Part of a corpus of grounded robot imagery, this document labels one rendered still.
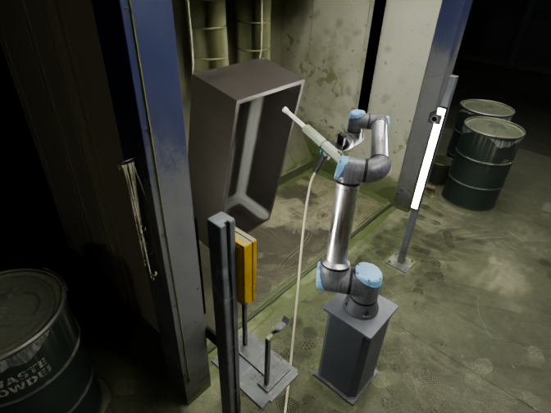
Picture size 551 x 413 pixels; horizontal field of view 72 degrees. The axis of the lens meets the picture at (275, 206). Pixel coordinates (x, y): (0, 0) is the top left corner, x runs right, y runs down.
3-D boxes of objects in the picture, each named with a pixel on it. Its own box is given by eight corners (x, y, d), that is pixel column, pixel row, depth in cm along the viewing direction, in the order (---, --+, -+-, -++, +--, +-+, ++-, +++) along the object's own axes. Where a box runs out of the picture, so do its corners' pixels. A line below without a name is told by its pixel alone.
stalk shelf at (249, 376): (210, 361, 167) (210, 360, 166) (248, 331, 181) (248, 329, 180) (261, 410, 150) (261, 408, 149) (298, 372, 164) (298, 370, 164)
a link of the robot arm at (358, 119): (369, 109, 229) (366, 129, 236) (349, 107, 231) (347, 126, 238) (369, 115, 221) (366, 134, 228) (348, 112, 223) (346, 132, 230)
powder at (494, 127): (467, 115, 420) (467, 114, 419) (522, 125, 400) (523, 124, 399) (462, 132, 379) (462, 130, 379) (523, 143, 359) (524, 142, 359)
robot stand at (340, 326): (378, 373, 251) (398, 306, 215) (352, 406, 232) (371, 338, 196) (339, 345, 268) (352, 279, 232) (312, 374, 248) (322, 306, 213)
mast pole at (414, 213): (396, 262, 342) (448, 75, 252) (398, 260, 345) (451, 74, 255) (401, 265, 340) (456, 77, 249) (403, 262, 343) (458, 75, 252)
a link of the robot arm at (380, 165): (394, 170, 173) (390, 111, 226) (366, 165, 175) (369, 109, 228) (389, 190, 180) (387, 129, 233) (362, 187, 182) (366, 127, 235)
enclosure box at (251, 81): (184, 227, 288) (192, 73, 211) (239, 196, 327) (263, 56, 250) (216, 254, 274) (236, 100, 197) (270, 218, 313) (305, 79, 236)
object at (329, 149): (332, 183, 224) (348, 155, 208) (327, 186, 222) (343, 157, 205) (277, 133, 240) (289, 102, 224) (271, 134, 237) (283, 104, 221)
